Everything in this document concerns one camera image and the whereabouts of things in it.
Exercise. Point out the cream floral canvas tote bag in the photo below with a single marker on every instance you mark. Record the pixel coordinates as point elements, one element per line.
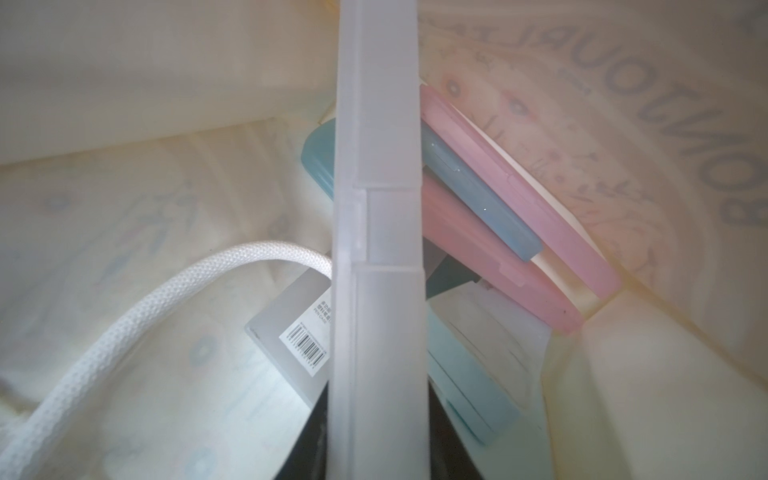
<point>153,201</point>

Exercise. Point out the blue grey pencil case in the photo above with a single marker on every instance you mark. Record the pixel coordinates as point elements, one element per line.
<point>317,157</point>

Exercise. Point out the pink pencil case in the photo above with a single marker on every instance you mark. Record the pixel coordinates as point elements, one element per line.
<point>453,227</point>
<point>518,194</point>

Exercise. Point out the light teal pencil case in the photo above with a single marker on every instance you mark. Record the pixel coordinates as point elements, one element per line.
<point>465,385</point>

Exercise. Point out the grey barcoded pencil case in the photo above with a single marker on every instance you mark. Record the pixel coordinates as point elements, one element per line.
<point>293,331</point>

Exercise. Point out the translucent white pencil case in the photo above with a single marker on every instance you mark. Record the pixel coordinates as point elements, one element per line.
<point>378,385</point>

